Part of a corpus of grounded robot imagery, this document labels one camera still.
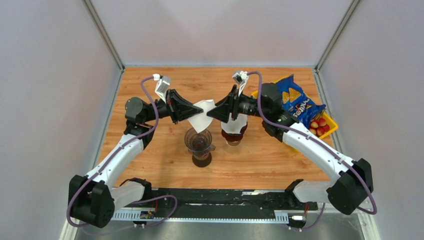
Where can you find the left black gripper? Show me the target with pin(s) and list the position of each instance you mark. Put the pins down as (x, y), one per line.
(183, 109)

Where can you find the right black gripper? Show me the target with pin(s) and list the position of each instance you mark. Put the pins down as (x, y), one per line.
(221, 112)

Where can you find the amber coffee dripper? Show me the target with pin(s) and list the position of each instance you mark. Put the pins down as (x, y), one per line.
(234, 136)

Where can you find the grey smoky coffee dripper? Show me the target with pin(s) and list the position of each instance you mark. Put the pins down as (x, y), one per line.
(199, 144)

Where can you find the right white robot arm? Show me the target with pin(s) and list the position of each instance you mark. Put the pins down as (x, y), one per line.
(350, 182)

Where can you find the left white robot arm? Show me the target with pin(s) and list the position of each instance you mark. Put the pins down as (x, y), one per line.
(92, 199)

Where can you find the clear glass server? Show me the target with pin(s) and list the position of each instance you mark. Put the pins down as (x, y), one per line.
(233, 142)

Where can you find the brown glass carafe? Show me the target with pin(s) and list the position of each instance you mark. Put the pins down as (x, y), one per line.
(203, 162)

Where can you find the blue chips bag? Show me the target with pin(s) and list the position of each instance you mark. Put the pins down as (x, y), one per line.
(297, 102)

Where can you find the red strawberries cluster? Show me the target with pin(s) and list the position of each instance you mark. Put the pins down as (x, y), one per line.
(318, 127)

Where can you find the yellow plastic tray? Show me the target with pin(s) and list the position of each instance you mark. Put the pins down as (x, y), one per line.
(334, 126)

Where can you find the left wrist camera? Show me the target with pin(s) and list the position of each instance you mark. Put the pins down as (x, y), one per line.
(162, 84)

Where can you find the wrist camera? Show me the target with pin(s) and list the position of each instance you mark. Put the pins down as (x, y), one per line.
(241, 78)
(162, 84)

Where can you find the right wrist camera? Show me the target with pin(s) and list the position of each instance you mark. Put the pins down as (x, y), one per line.
(241, 78)

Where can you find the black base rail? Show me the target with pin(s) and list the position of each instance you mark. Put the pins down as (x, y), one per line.
(197, 203)

